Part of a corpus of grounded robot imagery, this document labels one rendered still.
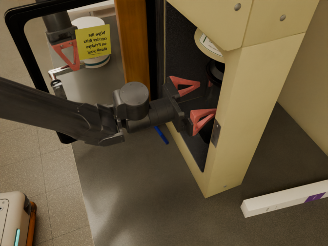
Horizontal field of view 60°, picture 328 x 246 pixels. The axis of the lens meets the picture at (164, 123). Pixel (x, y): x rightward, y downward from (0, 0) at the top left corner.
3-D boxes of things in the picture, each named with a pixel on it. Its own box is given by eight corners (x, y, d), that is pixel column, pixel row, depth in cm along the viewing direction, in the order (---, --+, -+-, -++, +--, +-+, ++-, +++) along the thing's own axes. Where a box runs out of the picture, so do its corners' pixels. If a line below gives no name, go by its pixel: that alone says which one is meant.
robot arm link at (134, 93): (92, 115, 65) (99, 148, 61) (82, 84, 55) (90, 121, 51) (142, 103, 67) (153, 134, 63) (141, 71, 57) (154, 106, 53)
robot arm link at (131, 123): (118, 119, 66) (126, 139, 64) (115, 102, 60) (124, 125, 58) (147, 111, 68) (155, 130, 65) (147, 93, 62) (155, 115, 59)
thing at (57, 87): (69, 103, 69) (62, 85, 64) (59, 106, 68) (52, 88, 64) (66, 97, 70) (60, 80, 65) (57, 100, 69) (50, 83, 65)
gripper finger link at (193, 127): (210, 86, 64) (172, 97, 62) (225, 107, 60) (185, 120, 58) (207, 106, 70) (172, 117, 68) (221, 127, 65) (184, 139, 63)
